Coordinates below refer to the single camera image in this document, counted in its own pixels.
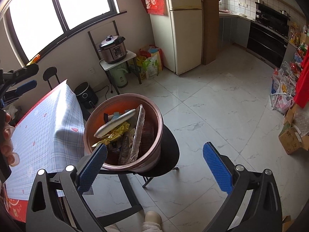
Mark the person's left hand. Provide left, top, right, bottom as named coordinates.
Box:
left=1, top=110, right=20, bottom=166

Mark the cardboard box on floor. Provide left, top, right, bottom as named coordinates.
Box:
left=279, top=123, right=308, bottom=155

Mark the small white side table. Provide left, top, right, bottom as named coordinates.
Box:
left=87, top=20, right=142, bottom=95

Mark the yellow snack bag on sill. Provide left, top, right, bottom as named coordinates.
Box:
left=26, top=54, right=41, bottom=66

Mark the black air fryer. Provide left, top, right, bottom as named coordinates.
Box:
left=74, top=82, right=98, bottom=109

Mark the dark framed window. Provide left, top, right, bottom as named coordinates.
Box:
left=4, top=0, right=121, bottom=66

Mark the clear plastic container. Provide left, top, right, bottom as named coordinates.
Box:
left=118, top=104, right=146, bottom=165

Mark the checkered blue tablecloth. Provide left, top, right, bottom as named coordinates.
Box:
left=5, top=81, right=85, bottom=200

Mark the beige fuzzy slipper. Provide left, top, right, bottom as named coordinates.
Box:
left=144, top=211, right=162, bottom=227

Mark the white foam net sleeve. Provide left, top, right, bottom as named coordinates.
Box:
left=94, top=109, right=137, bottom=138

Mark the pink round trash bin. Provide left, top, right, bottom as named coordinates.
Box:
left=83, top=93, right=163, bottom=173

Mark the black stove and oven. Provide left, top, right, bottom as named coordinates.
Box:
left=247, top=2, right=291, bottom=68

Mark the gold foil wrapper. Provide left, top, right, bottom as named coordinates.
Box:
left=92, top=122, right=130, bottom=148

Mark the black round stool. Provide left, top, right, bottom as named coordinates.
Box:
left=139, top=125, right=180, bottom=189

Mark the black round-back chair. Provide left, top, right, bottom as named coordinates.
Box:
left=43, top=67, right=60, bottom=90

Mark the green white shopping bag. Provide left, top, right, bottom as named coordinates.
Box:
left=143, top=55, right=159, bottom=79

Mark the red shopping bag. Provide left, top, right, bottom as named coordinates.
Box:
left=139, top=45, right=163, bottom=72

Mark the white red plastic bag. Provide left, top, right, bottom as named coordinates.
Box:
left=270, top=68, right=295, bottom=115

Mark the cream double-door refrigerator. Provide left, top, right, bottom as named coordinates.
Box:
left=150, top=0, right=203, bottom=75

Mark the silver electric pressure cooker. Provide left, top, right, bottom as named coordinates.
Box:
left=99, top=35, right=127, bottom=64

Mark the light green electric kettle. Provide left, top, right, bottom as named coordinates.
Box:
left=110, top=65, right=128, bottom=88

